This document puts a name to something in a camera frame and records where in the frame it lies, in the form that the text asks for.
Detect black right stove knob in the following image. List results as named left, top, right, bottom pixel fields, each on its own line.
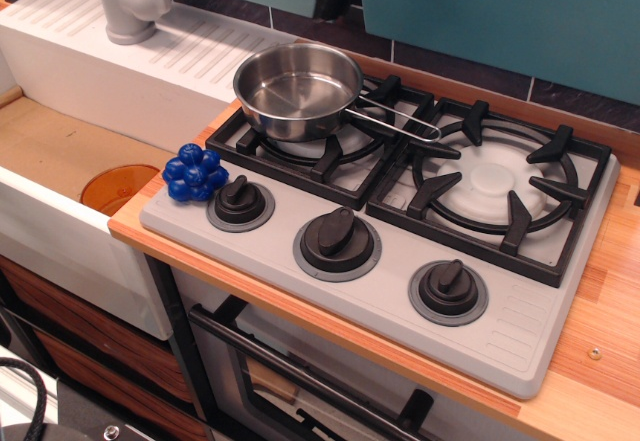
left=408, top=259, right=489, bottom=327

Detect blue toy blueberry cluster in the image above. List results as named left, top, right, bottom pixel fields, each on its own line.
left=162, top=143, right=229, bottom=202

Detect wooden drawer fronts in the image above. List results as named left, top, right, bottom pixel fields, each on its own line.
left=1, top=258, right=211, bottom=440

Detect black middle stove knob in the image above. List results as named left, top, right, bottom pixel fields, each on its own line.
left=293, top=207, right=382, bottom=283

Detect black burner grate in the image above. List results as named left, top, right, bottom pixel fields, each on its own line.
left=206, top=75, right=435, bottom=210
left=366, top=99, right=619, bottom=288

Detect white sink unit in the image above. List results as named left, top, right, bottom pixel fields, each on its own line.
left=1, top=0, right=291, bottom=340

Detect teal cabinet right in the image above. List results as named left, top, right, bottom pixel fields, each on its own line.
left=362, top=0, right=639, bottom=104

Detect black left stove knob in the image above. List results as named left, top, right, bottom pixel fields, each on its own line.
left=206, top=175, right=276, bottom=233

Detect stainless steel pan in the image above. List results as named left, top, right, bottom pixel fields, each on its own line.
left=233, top=43, right=442, bottom=143

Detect grey toy stove top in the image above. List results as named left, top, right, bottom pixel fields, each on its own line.
left=138, top=53, right=622, bottom=401

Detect black stove knob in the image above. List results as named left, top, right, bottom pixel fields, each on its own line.
left=408, top=259, right=489, bottom=327
left=206, top=175, right=276, bottom=233
left=293, top=207, right=382, bottom=283

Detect black braided cable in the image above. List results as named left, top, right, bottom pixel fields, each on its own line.
left=0, top=357, right=47, bottom=441

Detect grey toy faucet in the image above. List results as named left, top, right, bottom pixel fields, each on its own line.
left=101, top=0, right=172, bottom=45

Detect black left burner grate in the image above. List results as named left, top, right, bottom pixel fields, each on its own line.
left=206, top=75, right=435, bottom=210

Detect black right burner grate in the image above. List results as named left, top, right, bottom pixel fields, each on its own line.
left=366, top=99, right=619, bottom=288

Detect oven door with handle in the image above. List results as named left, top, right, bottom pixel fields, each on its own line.
left=187, top=294, right=546, bottom=441

